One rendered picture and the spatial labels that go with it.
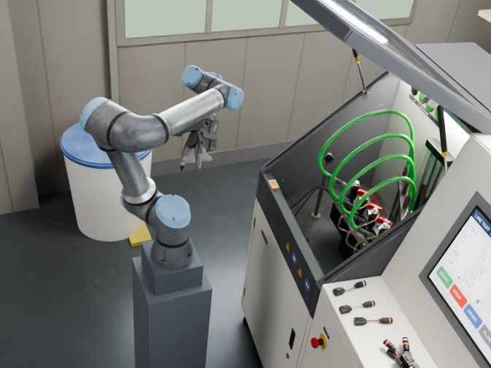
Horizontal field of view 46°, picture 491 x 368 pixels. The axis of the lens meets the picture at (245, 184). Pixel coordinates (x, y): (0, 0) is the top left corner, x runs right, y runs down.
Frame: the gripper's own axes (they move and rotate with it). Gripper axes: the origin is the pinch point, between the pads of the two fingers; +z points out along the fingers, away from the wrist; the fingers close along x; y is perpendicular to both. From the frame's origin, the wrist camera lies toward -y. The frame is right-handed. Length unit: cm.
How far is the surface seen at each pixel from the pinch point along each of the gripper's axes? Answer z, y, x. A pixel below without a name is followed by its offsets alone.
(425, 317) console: 33, 62, -58
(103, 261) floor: 43, 21, 137
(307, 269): 26, 45, -18
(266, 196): -1, 47, 21
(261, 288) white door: 38, 64, 38
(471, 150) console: -17, 54, -72
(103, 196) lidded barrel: 9, 10, 126
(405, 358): 45, 51, -63
